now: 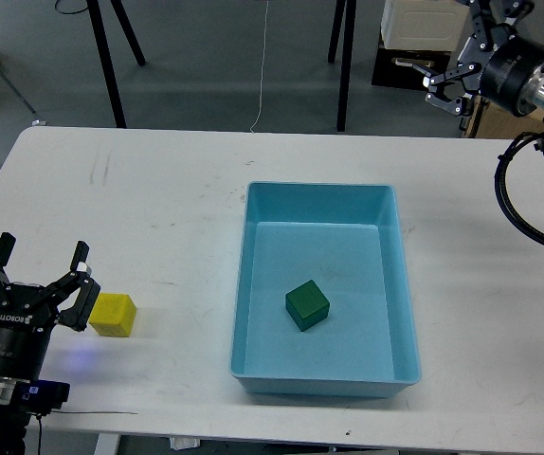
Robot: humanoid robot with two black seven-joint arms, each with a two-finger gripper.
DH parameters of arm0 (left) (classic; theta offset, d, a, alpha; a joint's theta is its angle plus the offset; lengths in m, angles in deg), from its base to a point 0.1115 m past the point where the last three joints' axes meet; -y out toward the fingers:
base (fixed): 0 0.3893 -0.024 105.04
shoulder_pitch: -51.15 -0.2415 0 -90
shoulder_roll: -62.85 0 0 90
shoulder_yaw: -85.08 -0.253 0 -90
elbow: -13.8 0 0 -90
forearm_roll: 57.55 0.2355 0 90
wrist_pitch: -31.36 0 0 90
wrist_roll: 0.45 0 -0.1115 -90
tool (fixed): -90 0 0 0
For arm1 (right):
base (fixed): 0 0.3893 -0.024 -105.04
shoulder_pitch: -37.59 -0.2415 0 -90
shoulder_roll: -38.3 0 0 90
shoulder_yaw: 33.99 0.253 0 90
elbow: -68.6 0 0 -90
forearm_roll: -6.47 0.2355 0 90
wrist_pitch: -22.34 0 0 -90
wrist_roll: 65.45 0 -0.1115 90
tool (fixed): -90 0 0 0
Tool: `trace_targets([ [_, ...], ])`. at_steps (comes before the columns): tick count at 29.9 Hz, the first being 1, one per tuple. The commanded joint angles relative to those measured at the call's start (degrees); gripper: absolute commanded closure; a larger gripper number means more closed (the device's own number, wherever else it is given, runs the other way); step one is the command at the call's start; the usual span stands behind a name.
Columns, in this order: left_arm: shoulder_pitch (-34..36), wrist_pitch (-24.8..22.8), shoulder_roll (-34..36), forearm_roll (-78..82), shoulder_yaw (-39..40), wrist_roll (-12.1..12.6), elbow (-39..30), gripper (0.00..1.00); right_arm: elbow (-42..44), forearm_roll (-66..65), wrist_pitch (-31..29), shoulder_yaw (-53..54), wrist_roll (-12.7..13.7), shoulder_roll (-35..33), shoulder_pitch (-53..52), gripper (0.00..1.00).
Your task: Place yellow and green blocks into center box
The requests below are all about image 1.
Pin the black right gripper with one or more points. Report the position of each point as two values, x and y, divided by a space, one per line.
513 78

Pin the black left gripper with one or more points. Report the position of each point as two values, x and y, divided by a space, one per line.
13 332

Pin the yellow cube block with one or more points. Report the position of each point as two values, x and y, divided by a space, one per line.
113 315

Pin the dark green cube block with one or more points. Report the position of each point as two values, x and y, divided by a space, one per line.
307 305

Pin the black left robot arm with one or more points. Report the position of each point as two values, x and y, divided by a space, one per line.
74 296

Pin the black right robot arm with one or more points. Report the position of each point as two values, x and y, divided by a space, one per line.
495 63

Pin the black storage box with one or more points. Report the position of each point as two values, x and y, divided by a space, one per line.
394 68

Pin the white storage box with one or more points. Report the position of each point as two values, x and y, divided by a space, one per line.
423 25

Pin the black trestle right legs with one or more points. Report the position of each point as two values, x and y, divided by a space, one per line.
342 33

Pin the light blue plastic bin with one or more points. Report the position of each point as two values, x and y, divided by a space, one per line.
348 239

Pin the cardboard box with handles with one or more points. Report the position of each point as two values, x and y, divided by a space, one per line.
489 121

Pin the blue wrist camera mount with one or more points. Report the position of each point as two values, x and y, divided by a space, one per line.
41 396

